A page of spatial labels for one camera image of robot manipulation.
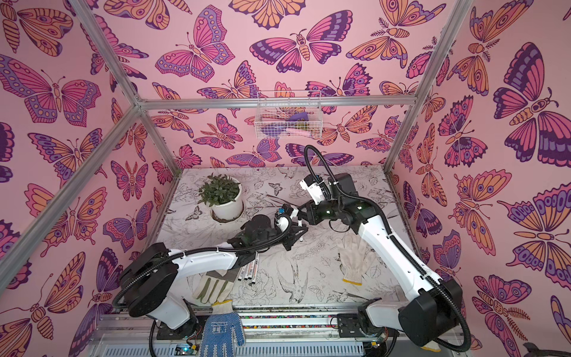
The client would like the wire wall basket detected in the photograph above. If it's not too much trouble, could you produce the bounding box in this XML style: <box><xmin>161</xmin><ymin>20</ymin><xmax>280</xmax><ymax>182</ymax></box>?
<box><xmin>253</xmin><ymin>90</ymin><xmax>324</xmax><ymax>140</ymax></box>

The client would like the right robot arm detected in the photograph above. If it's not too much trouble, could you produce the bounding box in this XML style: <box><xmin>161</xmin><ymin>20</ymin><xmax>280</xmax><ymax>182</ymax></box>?
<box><xmin>300</xmin><ymin>145</ymin><xmax>471</xmax><ymax>353</ymax></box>

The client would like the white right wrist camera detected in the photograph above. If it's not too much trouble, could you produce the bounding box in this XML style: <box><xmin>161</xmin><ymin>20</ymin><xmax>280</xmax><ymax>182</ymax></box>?
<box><xmin>300</xmin><ymin>175</ymin><xmax>332</xmax><ymax>205</ymax></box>

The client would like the white marker pen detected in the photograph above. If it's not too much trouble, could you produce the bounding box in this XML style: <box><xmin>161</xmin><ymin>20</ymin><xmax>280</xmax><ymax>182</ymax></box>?
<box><xmin>244</xmin><ymin>260</ymin><xmax>256</xmax><ymax>280</ymax></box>
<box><xmin>238</xmin><ymin>266</ymin><xmax>248</xmax><ymax>281</ymax></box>
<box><xmin>248</xmin><ymin>253</ymin><xmax>260</xmax><ymax>284</ymax></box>

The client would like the green potted plant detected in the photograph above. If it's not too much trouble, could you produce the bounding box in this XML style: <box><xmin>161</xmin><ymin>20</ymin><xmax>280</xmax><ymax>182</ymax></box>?
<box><xmin>199</xmin><ymin>174</ymin><xmax>240</xmax><ymax>207</ymax></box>

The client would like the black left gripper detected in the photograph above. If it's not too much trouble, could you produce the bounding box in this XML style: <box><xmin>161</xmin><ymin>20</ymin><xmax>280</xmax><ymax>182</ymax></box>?
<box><xmin>250</xmin><ymin>222</ymin><xmax>309</xmax><ymax>256</ymax></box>

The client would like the white knit glove on table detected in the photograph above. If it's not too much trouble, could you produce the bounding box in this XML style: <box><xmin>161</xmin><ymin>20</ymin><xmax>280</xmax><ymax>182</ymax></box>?
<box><xmin>336</xmin><ymin>235</ymin><xmax>377</xmax><ymax>286</ymax></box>

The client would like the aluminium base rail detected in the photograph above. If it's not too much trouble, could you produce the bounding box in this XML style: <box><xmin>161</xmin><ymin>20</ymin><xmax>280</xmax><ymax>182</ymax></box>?
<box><xmin>86</xmin><ymin>303</ymin><xmax>456</xmax><ymax>356</ymax></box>

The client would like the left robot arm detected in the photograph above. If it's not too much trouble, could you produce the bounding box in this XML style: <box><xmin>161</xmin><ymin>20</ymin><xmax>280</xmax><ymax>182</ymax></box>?
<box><xmin>112</xmin><ymin>214</ymin><xmax>309</xmax><ymax>330</ymax></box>

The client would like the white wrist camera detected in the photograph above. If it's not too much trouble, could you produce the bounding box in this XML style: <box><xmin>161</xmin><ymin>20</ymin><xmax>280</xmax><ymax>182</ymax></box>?
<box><xmin>275</xmin><ymin>204</ymin><xmax>302</xmax><ymax>233</ymax></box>
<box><xmin>300</xmin><ymin>175</ymin><xmax>332</xmax><ymax>205</ymax></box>

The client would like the white plant pot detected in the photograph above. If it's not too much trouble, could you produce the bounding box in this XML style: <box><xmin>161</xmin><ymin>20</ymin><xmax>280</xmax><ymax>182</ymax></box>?
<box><xmin>211</xmin><ymin>184</ymin><xmax>245</xmax><ymax>223</ymax></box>

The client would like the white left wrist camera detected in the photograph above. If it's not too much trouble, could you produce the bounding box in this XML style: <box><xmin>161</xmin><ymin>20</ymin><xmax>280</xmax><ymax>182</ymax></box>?
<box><xmin>275</xmin><ymin>204</ymin><xmax>302</xmax><ymax>233</ymax></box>

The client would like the grey white work glove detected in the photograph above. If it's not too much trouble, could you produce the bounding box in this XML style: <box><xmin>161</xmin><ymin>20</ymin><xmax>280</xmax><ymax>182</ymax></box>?
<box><xmin>193</xmin><ymin>269</ymin><xmax>239</xmax><ymax>305</ymax></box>

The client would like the blue dotted glove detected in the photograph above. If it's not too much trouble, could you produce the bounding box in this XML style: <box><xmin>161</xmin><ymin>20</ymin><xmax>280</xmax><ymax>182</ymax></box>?
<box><xmin>199</xmin><ymin>300</ymin><xmax>245</xmax><ymax>357</ymax></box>

